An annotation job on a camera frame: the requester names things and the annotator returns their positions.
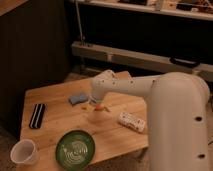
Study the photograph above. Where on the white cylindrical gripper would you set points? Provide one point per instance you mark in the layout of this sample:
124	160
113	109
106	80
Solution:
94	100

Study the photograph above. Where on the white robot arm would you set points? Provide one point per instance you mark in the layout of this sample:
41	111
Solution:
176	116

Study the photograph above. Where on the white ceramic cup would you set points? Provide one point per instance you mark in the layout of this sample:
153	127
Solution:
24	152

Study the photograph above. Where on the wooden table top board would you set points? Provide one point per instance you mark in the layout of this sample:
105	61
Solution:
117	148

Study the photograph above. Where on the green patterned plate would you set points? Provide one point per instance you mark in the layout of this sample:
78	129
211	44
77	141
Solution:
75	150

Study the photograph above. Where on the grey vertical pole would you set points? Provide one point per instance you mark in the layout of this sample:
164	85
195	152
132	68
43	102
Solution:
79	22

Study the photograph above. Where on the upper wooden shelf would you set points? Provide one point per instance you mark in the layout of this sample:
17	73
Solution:
152	8

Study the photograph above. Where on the grey metal shelf rail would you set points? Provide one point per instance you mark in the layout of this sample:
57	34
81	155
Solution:
137	59

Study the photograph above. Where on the black handle loop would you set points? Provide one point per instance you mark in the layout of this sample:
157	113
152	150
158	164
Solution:
185	64

